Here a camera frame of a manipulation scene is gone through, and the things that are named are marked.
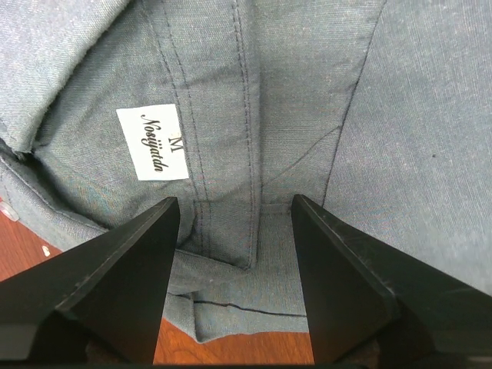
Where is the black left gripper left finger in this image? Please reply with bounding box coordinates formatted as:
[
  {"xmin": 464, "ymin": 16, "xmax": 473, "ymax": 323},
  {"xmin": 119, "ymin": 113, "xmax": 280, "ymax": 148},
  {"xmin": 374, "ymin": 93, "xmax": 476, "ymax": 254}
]
[{"xmin": 1, "ymin": 197, "xmax": 180, "ymax": 364}]

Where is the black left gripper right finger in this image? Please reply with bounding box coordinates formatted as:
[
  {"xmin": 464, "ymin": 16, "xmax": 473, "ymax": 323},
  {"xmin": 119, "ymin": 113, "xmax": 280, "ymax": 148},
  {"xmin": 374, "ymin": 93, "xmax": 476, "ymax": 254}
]
[{"xmin": 291, "ymin": 194, "xmax": 491, "ymax": 364}]

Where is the grey long sleeve shirt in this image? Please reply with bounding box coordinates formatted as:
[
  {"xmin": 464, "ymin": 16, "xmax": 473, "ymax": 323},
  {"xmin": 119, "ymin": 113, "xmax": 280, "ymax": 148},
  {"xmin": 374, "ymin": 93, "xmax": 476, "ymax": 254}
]
[{"xmin": 1, "ymin": 1, "xmax": 491, "ymax": 343}]

